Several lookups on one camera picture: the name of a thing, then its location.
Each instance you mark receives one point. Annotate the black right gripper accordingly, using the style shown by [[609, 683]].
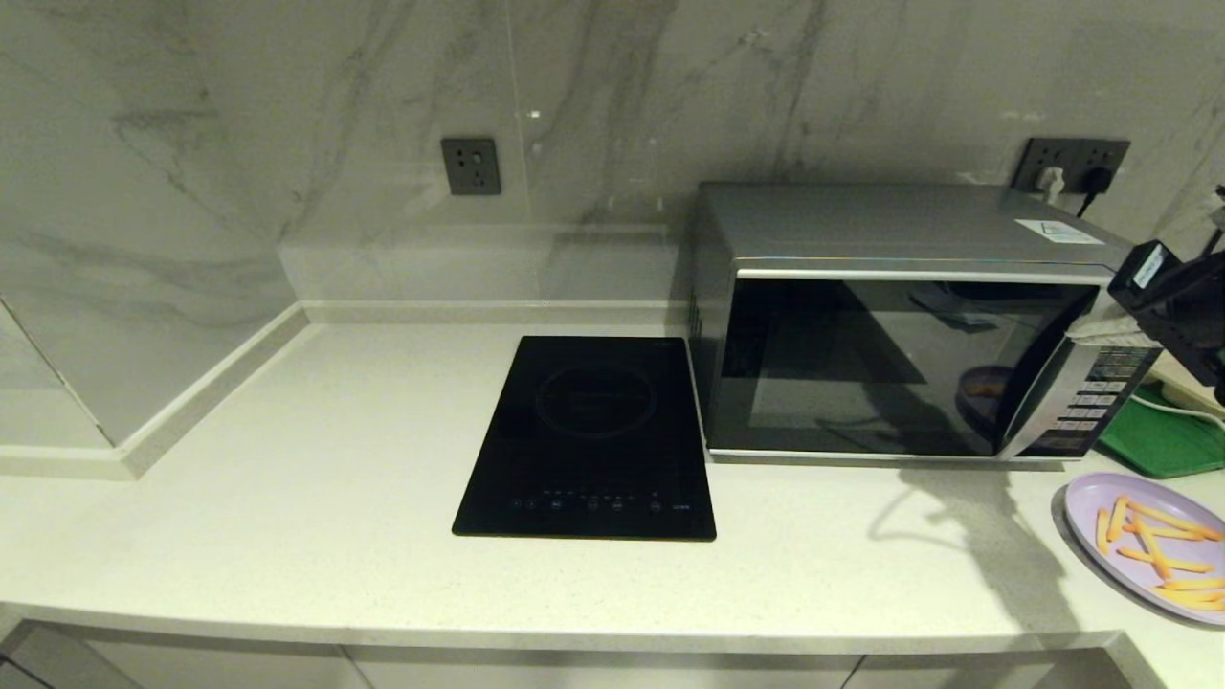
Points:
[[1177, 301]]

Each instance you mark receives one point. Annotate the lavender plate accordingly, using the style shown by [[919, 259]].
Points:
[[1086, 502]]

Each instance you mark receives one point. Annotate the orange french fries heap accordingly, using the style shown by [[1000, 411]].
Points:
[[1163, 555]]

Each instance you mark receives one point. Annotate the black glass microwave door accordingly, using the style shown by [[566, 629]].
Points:
[[861, 373]]

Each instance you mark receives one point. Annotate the white paper sheet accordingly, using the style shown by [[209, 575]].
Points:
[[1060, 232]]

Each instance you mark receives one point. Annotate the silver Panasonic microwave oven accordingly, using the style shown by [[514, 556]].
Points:
[[861, 220]]

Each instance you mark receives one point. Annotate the white power strip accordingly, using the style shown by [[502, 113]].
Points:
[[1187, 383]]

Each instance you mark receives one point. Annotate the green board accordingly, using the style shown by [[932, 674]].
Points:
[[1163, 440]]

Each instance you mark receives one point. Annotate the white power plug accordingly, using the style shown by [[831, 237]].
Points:
[[1053, 182]]

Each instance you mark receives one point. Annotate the black glass induction cooktop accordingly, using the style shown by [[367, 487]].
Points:
[[589, 440]]

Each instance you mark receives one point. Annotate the grey double wall socket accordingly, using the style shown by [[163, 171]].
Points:
[[1072, 154]]

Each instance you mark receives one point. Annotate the grey single wall socket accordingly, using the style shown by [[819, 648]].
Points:
[[471, 166]]

